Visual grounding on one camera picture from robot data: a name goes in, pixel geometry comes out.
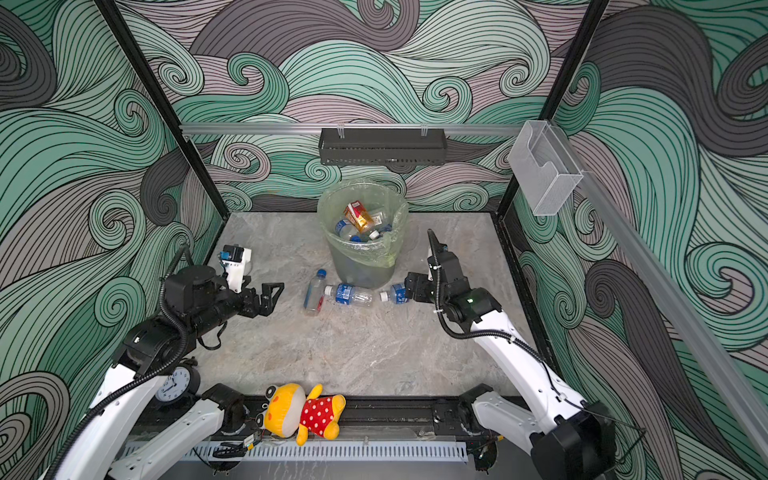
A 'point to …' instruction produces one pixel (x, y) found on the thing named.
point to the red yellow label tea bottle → (356, 214)
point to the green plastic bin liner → (375, 197)
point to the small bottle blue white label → (345, 229)
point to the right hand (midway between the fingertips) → (420, 282)
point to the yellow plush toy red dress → (289, 410)
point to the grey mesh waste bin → (352, 268)
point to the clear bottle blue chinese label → (397, 293)
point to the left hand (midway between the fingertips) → (267, 279)
